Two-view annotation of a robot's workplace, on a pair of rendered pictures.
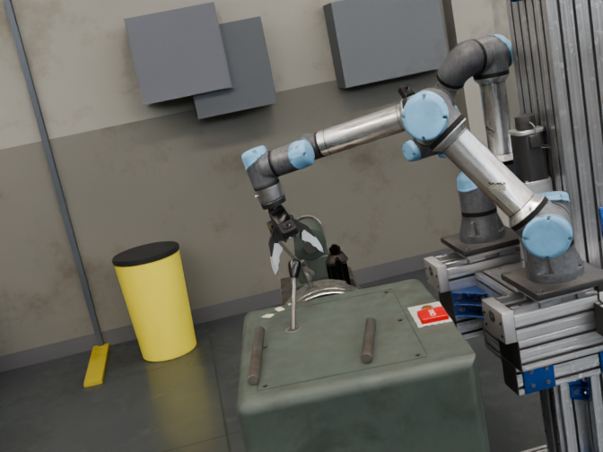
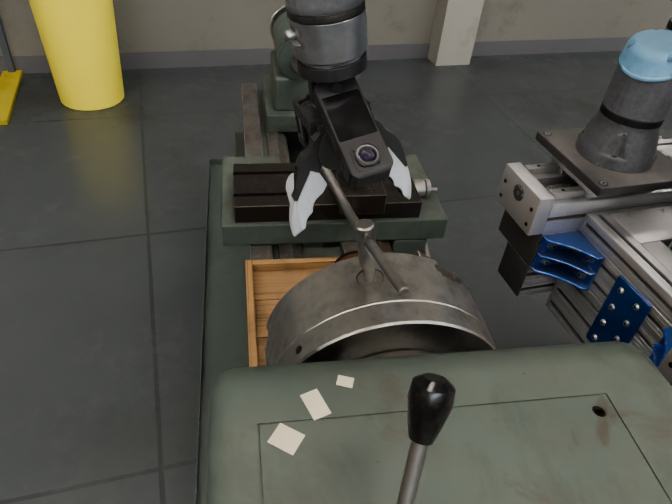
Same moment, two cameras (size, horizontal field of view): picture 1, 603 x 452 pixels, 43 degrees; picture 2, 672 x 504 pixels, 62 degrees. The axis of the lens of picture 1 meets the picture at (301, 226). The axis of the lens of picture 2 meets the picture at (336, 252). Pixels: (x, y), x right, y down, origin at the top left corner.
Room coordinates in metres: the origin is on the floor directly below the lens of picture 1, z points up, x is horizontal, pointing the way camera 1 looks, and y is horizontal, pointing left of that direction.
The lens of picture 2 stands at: (1.57, 0.16, 1.71)
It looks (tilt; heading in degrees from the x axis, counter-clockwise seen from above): 40 degrees down; 348
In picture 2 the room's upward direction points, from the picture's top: 6 degrees clockwise
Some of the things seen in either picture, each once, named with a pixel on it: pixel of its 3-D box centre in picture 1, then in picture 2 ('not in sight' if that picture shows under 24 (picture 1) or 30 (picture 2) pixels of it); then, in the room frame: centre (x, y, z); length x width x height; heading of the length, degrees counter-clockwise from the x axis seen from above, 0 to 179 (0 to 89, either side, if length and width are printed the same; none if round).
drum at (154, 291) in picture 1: (157, 301); (80, 39); (5.16, 1.09, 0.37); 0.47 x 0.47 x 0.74
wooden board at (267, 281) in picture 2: not in sight; (338, 313); (2.33, -0.02, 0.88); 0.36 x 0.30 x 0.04; 90
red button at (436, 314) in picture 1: (432, 316); not in sight; (1.61, -0.25, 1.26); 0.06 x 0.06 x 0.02; 0
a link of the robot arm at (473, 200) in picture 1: (477, 188); (651, 73); (2.48, -0.60, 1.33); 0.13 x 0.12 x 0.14; 119
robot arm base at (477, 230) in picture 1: (480, 222); (623, 131); (2.48, -0.59, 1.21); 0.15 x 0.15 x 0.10
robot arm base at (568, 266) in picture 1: (553, 256); not in sight; (1.98, -0.66, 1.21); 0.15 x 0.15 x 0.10
